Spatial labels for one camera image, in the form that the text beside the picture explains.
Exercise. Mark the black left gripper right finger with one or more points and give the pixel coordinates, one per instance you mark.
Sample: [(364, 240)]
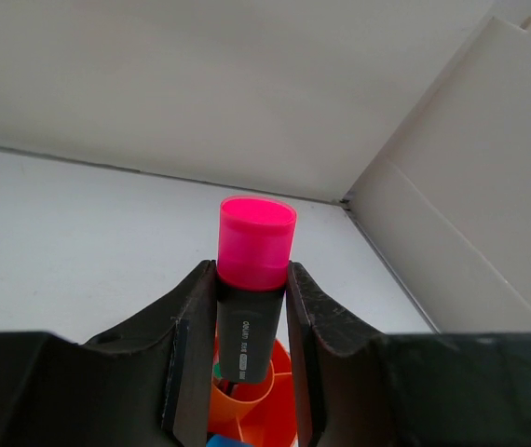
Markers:
[(357, 386)]

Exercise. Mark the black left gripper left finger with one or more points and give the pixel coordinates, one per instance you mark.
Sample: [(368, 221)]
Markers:
[(144, 382)]

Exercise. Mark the green refill tube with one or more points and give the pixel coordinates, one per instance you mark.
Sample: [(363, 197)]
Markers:
[(217, 371)]

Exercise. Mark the blue highlighter marker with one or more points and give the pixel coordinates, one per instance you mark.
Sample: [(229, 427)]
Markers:
[(222, 441)]

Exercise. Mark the pink highlighter marker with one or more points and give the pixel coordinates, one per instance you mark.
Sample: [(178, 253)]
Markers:
[(254, 249)]

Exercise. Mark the orange round desk organizer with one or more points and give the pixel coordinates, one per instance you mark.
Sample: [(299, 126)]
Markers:
[(258, 415)]

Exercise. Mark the aluminium rail right side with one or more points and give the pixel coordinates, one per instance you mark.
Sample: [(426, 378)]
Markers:
[(345, 204)]

